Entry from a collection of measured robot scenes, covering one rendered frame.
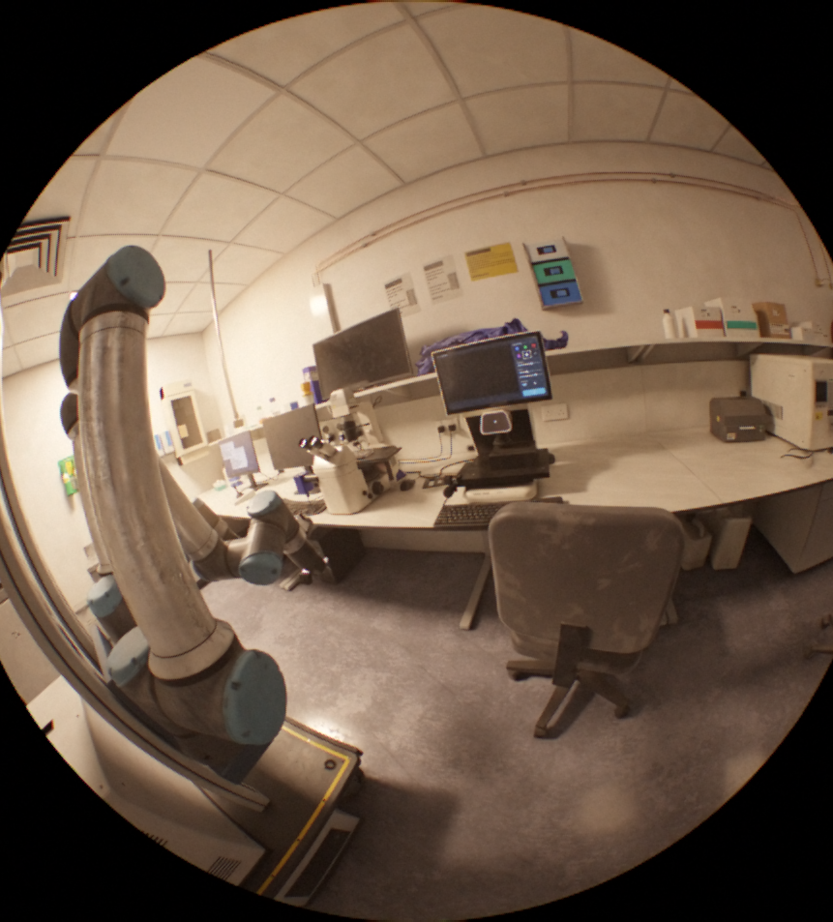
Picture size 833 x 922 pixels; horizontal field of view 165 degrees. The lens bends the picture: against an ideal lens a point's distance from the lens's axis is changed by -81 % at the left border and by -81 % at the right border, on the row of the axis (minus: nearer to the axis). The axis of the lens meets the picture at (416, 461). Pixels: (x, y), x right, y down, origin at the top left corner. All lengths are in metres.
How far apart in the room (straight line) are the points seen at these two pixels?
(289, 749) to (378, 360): 1.91
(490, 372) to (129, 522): 1.13
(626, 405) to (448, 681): 1.66
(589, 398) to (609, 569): 1.24
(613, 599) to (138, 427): 0.80
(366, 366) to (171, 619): 1.67
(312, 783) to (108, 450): 0.96
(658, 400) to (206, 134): 2.64
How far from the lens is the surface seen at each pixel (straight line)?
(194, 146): 1.81
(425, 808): 1.26
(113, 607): 1.00
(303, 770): 1.08
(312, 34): 1.56
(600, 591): 0.62
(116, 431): 0.39
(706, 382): 1.97
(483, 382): 1.16
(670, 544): 0.55
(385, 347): 1.76
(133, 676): 0.56
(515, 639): 0.94
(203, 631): 0.42
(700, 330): 1.78
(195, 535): 0.65
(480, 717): 1.33
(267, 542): 0.63
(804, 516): 2.06
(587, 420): 1.71
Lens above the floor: 1.23
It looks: 15 degrees down
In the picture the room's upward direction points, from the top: 14 degrees counter-clockwise
